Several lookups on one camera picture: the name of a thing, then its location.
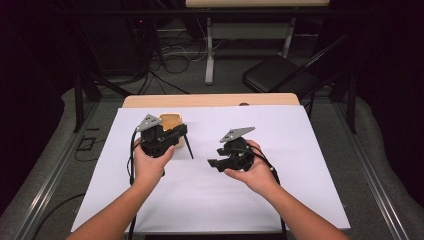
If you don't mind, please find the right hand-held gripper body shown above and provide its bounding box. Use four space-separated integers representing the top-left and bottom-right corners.
219 126 256 173

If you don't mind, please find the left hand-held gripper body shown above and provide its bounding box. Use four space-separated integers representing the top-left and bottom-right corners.
136 113 175 159

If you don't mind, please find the beige square cup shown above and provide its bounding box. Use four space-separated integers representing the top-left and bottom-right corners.
158 112 186 150

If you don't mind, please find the person's left hand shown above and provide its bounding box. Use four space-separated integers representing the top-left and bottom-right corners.
132 137 176 192

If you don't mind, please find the person's right hand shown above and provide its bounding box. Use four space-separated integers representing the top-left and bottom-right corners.
223 139 278 198

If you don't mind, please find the wooden table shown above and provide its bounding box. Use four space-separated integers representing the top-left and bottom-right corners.
121 92 301 109

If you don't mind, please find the white table sheet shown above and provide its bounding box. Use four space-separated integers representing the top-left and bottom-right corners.
70 104 352 234

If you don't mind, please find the black metal stand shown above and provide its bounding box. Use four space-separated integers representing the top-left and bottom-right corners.
299 70 358 135
72 71 134 134

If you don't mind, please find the black folding chair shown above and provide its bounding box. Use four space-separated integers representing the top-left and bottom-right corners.
242 33 351 101

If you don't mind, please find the dark computer case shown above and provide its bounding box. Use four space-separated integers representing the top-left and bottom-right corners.
79 14 149 76

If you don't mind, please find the black horizontal bar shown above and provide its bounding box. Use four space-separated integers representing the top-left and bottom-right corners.
61 8 371 17

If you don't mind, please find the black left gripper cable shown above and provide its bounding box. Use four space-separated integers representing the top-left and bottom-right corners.
125 127 140 240

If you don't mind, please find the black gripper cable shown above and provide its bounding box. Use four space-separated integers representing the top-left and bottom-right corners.
125 127 140 240
233 146 288 240

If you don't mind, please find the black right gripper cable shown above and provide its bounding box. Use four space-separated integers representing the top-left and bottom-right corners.
233 146 288 240

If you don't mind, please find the tangle of floor cables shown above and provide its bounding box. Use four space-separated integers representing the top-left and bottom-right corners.
138 29 218 95

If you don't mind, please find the aluminium floor rail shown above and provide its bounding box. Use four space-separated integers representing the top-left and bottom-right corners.
333 99 412 240
9 99 101 240

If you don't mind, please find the white desk frame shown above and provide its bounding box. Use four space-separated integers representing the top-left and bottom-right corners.
184 0 332 86

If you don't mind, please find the black floor cable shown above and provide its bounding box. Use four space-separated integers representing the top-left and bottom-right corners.
32 192 87 240

